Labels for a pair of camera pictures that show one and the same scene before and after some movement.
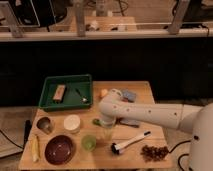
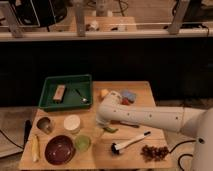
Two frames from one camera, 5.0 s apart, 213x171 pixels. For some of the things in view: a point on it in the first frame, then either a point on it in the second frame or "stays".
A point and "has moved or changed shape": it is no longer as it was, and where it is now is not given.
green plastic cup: (88, 142) has moved or changed shape
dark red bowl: (60, 150) stays
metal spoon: (83, 99) stays
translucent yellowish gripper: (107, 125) → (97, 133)
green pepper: (96, 121) has moved or changed shape
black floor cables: (181, 154) stays
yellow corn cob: (35, 147) stays
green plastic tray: (66, 92) stays
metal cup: (45, 124) stays
